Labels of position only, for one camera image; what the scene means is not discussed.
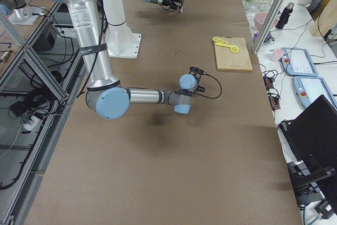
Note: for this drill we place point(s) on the steel jigger measuring cup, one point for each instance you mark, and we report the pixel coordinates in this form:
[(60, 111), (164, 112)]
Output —
[(181, 6)]

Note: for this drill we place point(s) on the pink cup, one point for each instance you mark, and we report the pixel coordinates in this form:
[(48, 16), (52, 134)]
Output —
[(276, 55)]

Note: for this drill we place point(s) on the wooden cutting board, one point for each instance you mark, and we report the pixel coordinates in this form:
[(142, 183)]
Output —
[(228, 61)]

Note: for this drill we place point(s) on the lemon slice front left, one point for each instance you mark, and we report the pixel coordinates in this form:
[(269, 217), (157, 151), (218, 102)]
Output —
[(216, 39)]

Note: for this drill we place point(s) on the lemon slice on spoon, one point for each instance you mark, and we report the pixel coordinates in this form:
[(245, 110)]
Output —
[(234, 49)]

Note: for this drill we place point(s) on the black power strip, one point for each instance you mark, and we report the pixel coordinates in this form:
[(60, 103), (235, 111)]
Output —
[(272, 93)]

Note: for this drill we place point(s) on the pink bowl with ice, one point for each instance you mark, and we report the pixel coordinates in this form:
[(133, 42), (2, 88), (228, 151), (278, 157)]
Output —
[(260, 18)]

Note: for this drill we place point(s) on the blue teach pendant far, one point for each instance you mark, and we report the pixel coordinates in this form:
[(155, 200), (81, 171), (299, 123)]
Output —
[(297, 62)]

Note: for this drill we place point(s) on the blue teach pendant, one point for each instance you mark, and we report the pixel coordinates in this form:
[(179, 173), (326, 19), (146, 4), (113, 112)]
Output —
[(297, 62), (308, 89)]

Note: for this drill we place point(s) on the black water bottle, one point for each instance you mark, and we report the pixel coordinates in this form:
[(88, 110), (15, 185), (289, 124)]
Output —
[(285, 16)]

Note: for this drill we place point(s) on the blue teach pendant near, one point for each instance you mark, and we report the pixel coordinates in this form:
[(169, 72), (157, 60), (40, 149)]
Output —
[(308, 89)]

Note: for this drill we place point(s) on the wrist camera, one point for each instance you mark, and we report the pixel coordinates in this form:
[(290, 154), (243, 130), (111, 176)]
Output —
[(195, 71)]

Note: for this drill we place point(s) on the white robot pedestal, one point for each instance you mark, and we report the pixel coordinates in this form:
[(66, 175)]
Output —
[(121, 41)]

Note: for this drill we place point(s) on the aluminium frame post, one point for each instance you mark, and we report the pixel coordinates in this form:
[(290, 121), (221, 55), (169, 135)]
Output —
[(266, 26)]

